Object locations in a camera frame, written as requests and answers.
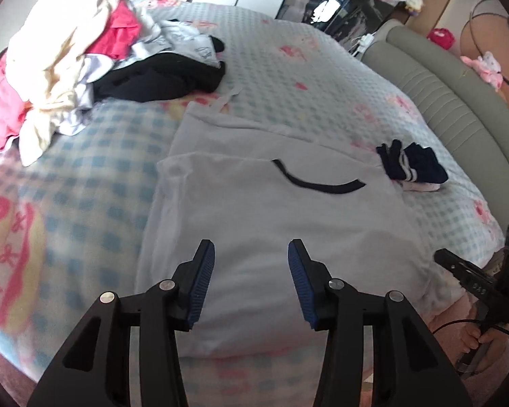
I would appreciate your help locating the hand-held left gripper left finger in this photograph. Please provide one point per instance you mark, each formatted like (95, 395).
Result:
(201, 280)

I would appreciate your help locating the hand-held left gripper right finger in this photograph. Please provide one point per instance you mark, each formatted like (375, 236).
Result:
(301, 282)

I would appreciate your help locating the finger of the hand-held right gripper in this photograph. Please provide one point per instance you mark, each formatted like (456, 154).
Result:
(458, 269)

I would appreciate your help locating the white shirt with navy trim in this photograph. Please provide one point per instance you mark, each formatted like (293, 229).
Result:
(258, 229)

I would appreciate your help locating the person's right hand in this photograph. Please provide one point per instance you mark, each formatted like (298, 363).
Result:
(471, 335)

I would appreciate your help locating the pale pink folded garment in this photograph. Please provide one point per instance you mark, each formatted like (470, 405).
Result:
(424, 186)

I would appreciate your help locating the navy striped folded garment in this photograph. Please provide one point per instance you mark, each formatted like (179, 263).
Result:
(420, 163)

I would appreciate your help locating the blue checkered cartoon bedspread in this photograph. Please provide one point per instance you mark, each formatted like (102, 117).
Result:
(89, 157)

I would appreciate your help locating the padded grey headboard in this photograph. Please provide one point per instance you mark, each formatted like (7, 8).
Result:
(449, 101)

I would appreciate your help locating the pink plush toy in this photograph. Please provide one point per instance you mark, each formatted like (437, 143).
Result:
(490, 65)

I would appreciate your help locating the black garment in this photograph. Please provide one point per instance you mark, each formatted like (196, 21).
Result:
(152, 78)

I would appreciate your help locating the plain white garment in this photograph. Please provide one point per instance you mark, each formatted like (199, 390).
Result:
(89, 89)

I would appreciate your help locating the red plush toy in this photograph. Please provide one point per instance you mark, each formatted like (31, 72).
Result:
(441, 38)

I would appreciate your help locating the small black cloth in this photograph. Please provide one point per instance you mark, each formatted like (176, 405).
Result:
(217, 44)

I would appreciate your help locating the light printed garment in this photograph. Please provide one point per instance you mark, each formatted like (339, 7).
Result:
(182, 40)

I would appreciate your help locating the white power strip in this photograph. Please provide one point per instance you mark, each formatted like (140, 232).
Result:
(364, 41)

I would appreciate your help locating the cream plush toy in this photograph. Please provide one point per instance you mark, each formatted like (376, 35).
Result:
(415, 3)

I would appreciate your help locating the cream garment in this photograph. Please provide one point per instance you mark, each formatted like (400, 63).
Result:
(55, 42)

